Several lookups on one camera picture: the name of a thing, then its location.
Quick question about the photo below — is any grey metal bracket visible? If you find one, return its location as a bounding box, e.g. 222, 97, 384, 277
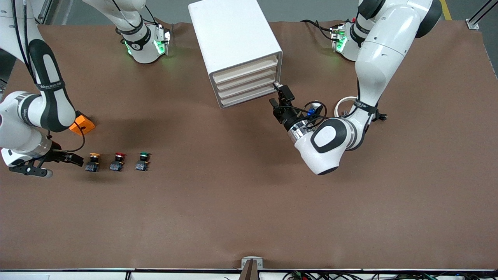
241, 257, 263, 270

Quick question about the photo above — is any brown table mat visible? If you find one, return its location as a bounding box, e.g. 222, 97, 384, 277
0, 20, 498, 271

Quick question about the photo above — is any black base cable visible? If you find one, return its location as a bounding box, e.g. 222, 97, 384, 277
302, 19, 336, 41

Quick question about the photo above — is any orange and black button box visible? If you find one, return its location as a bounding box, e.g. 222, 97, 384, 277
69, 111, 96, 136

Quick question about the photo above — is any yellow push button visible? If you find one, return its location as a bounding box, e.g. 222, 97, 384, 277
86, 153, 101, 172

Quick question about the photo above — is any green push button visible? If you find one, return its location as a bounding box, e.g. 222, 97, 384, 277
135, 152, 151, 172

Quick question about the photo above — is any aluminium frame profile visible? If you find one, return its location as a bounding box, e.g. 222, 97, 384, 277
466, 0, 498, 30

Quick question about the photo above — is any red push button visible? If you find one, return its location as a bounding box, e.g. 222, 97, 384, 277
110, 152, 127, 172

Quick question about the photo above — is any white curved plastic ring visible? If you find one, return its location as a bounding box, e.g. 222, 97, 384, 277
335, 96, 358, 117

